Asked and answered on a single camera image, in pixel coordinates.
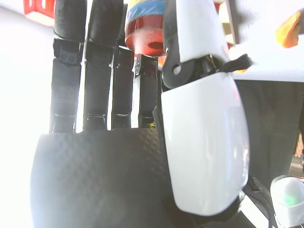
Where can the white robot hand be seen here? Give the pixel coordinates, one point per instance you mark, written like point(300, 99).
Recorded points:
point(95, 178)

